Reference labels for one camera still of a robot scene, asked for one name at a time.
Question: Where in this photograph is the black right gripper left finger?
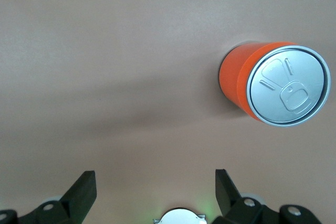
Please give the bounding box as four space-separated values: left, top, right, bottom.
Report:
0 170 97 224

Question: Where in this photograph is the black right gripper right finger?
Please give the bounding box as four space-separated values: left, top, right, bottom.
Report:
214 169 320 224

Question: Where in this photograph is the orange can with silver lid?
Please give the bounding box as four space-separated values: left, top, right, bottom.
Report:
218 40 331 128

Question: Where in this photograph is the brown table cover sheet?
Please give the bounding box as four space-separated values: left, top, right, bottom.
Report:
0 0 336 224

